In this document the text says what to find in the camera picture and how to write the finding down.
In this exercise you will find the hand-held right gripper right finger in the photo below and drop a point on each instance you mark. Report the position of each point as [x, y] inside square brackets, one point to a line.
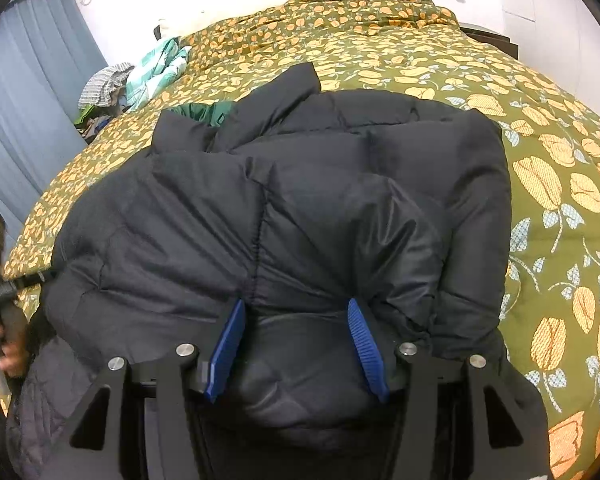
[365, 345]

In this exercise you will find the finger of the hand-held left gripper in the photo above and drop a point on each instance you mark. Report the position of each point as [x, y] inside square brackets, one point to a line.
[30, 279]

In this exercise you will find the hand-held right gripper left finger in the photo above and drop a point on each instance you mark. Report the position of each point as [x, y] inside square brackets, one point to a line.
[227, 345]

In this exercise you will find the black puffer jacket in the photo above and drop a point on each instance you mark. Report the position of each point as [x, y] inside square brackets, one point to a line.
[290, 210]

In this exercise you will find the person's left hand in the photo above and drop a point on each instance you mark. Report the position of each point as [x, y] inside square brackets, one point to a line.
[10, 360]

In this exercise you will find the pile of bedside clutter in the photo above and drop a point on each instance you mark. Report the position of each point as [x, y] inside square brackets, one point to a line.
[94, 122]

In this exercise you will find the blue grey curtain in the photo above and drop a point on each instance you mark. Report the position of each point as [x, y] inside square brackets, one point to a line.
[30, 85]

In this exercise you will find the grey striped cloth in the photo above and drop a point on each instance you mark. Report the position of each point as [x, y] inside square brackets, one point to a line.
[105, 82]

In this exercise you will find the green checked cloth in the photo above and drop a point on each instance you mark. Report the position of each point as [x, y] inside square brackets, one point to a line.
[155, 70]

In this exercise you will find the floral green orange bed quilt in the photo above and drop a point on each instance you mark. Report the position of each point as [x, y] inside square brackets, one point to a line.
[545, 135]

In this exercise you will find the dark wooden nightstand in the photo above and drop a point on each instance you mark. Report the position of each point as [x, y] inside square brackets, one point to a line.
[495, 42]

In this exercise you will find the white wardrobe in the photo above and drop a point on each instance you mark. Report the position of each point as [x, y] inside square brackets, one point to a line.
[555, 20]

